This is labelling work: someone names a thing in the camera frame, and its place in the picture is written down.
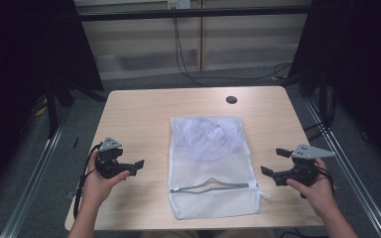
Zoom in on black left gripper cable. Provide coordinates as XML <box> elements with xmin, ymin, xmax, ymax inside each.
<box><xmin>72</xmin><ymin>143</ymin><xmax>104</xmax><ymax>220</ymax></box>

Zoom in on person's left hand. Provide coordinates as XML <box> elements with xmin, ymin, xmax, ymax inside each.
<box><xmin>84</xmin><ymin>150</ymin><xmax>131</xmax><ymax>209</ymax></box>

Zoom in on white wall power outlet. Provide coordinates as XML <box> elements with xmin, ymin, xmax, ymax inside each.
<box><xmin>167</xmin><ymin>0</ymin><xmax>192</xmax><ymax>10</ymax></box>

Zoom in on white mesh laundry bag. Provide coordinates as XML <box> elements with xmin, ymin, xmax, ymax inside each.
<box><xmin>168</xmin><ymin>115</ymin><xmax>271</xmax><ymax>221</ymax></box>

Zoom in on white garment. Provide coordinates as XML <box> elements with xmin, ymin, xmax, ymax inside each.
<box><xmin>173</xmin><ymin>117</ymin><xmax>238</xmax><ymax>163</ymax></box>

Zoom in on metal floor rail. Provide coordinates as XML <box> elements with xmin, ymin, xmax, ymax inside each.
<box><xmin>0</xmin><ymin>108</ymin><xmax>71</xmax><ymax>238</ymax></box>
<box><xmin>304</xmin><ymin>97</ymin><xmax>381</xmax><ymax>238</ymax></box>

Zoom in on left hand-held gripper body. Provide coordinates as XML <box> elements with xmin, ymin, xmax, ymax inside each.
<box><xmin>94</xmin><ymin>136</ymin><xmax>134</xmax><ymax>180</ymax></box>

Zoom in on person's right hand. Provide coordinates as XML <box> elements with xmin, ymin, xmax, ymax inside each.
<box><xmin>286</xmin><ymin>158</ymin><xmax>337</xmax><ymax>218</ymax></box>

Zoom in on black wall cable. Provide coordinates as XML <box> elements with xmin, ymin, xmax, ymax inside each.
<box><xmin>173</xmin><ymin>17</ymin><xmax>294</xmax><ymax>88</ymax></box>
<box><xmin>173</xmin><ymin>17</ymin><xmax>212</xmax><ymax>88</ymax></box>

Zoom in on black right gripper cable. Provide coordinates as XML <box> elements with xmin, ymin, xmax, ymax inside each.
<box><xmin>317</xmin><ymin>166</ymin><xmax>335</xmax><ymax>196</ymax></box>

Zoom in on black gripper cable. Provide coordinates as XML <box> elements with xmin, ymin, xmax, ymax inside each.
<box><xmin>72</xmin><ymin>143</ymin><xmax>104</xmax><ymax>220</ymax></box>
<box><xmin>317</xmin><ymin>166</ymin><xmax>335</xmax><ymax>196</ymax></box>

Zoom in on black floor cables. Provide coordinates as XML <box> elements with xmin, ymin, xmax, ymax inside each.
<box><xmin>302</xmin><ymin>121</ymin><xmax>329</xmax><ymax>143</ymax></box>

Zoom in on black metal stand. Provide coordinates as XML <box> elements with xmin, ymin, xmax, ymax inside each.
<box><xmin>44</xmin><ymin>78</ymin><xmax>107</xmax><ymax>140</ymax></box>

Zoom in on yellow floor object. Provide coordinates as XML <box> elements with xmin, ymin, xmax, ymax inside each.
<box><xmin>33</xmin><ymin>94</ymin><xmax>50</xmax><ymax>117</ymax></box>

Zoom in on black curtain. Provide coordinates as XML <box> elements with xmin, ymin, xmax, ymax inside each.
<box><xmin>0</xmin><ymin>0</ymin><xmax>105</xmax><ymax>201</ymax></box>
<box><xmin>285</xmin><ymin>0</ymin><xmax>381</xmax><ymax>175</ymax></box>

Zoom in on black horizontal metal bar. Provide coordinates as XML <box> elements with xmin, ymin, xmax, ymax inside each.
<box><xmin>78</xmin><ymin>5</ymin><xmax>313</xmax><ymax>23</ymax></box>

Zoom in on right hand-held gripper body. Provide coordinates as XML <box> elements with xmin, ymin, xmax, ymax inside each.
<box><xmin>272</xmin><ymin>143</ymin><xmax>336</xmax><ymax>187</ymax></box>

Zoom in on wooden wall post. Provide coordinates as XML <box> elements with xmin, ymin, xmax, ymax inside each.
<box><xmin>195</xmin><ymin>0</ymin><xmax>208</xmax><ymax>72</ymax></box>

